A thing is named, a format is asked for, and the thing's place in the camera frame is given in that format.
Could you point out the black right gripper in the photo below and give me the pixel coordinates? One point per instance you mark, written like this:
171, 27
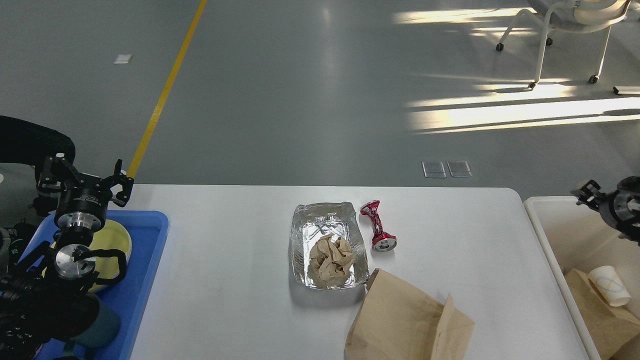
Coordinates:
619, 208

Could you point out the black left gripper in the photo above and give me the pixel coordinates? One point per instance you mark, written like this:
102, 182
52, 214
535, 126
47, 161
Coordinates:
79, 206

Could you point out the yellow plate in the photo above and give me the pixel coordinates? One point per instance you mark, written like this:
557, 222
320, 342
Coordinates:
112, 236

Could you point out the white paper cup front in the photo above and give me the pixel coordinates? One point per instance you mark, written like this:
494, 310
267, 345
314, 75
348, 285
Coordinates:
609, 285

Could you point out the dark green mug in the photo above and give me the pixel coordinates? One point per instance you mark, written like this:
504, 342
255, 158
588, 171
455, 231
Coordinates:
103, 326

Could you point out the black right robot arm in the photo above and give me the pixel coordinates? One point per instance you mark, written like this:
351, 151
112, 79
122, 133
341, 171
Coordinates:
619, 209

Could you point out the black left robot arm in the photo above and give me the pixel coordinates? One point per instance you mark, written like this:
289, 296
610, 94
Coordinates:
46, 295

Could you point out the white plastic bin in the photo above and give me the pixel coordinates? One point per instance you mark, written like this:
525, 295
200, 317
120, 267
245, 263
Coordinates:
573, 236

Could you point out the blue plastic tray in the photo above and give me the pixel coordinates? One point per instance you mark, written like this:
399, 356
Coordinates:
148, 230

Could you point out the small grey floor plate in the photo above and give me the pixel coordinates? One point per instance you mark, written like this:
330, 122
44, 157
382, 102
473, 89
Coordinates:
434, 170

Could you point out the white rolling chair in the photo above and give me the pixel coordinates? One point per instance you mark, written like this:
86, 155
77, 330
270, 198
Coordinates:
572, 17

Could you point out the crushed red can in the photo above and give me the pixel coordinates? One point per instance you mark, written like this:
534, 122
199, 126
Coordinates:
382, 241

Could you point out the large brown paper bag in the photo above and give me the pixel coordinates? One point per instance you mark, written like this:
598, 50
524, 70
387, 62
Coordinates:
398, 321

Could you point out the aluminium foil tray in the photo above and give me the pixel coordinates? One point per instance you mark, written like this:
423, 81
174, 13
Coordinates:
315, 220

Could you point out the crumpled brown paper in tray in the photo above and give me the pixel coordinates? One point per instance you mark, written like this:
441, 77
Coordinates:
331, 259

